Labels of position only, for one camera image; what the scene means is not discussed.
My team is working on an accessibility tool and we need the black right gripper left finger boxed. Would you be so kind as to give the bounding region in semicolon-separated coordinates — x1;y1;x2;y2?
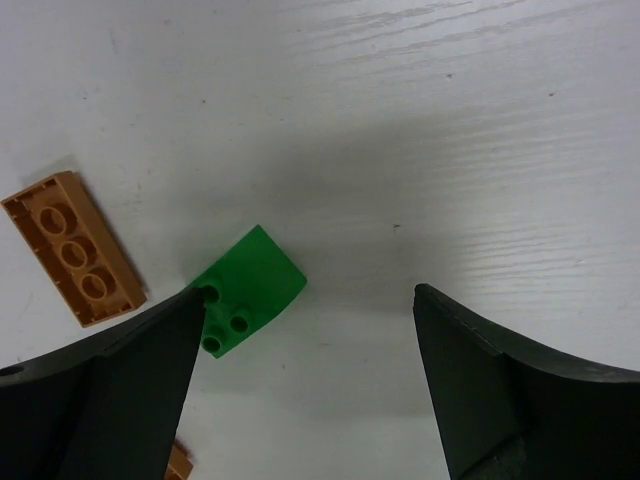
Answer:
1;288;205;479

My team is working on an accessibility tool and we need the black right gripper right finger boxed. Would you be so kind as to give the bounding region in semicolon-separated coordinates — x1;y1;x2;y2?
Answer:
413;284;639;479

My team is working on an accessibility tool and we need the orange lego plate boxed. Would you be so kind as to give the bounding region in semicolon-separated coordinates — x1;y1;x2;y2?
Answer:
1;171;147;328
164;440;193;480

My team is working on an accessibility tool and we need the green square lego plate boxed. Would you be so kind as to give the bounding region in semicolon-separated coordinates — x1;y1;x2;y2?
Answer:
191;225;307;358

